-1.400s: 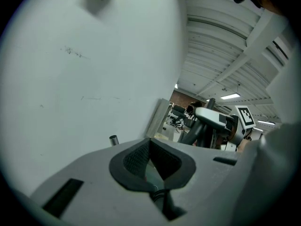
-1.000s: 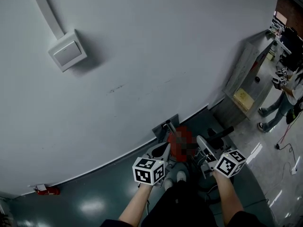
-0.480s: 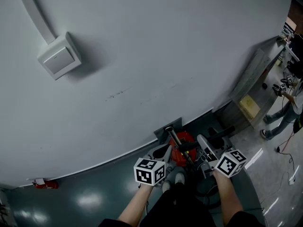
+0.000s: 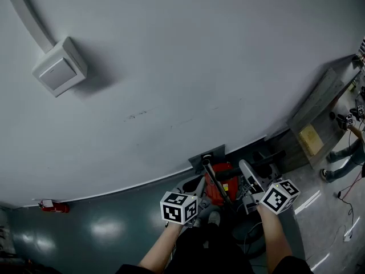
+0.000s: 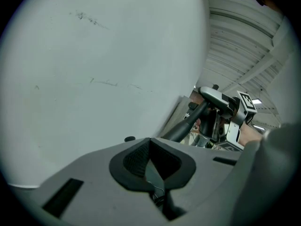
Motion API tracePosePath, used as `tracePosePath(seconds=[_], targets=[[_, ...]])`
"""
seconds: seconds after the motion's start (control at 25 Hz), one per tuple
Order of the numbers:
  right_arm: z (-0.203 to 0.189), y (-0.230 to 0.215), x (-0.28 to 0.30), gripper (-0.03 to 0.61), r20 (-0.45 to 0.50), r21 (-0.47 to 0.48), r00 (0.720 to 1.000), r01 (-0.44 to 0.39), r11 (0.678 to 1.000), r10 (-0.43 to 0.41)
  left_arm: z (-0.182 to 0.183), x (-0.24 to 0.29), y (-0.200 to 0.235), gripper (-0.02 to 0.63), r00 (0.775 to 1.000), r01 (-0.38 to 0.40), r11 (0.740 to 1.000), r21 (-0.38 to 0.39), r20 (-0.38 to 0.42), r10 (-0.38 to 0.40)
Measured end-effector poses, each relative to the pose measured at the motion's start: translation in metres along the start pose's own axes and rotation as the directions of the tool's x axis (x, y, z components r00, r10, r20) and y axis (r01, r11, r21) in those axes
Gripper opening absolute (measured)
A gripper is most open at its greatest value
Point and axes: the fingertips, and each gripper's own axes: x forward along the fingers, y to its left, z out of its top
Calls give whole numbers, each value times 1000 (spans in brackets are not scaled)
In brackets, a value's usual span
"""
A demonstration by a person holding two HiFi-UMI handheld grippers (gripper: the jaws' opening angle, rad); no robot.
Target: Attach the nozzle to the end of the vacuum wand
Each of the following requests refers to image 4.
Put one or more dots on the grey floor box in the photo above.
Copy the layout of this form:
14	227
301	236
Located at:
217	151

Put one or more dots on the person's white shoe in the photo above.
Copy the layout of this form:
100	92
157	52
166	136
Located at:
214	218

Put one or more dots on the red fire extinguisher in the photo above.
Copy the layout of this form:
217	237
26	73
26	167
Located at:
55	207

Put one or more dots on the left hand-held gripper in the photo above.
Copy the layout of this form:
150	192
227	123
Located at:
178	207

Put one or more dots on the white wall switch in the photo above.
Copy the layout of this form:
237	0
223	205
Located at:
60	67

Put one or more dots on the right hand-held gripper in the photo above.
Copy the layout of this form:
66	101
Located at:
280	197

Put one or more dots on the person's black shirt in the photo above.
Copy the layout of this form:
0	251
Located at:
293	265

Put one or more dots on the black rimmed round container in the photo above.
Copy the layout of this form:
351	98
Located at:
239	234

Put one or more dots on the person's right forearm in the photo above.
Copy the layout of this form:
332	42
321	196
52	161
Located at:
273	235

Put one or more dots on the grey wooden shelf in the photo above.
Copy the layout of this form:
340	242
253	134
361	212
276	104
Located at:
313	116

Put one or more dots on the red vacuum cleaner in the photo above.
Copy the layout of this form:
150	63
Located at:
225	188

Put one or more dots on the yellow cardboard box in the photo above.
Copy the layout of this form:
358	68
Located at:
310	140

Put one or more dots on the person's left forearm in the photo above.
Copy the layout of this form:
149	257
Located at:
159	247

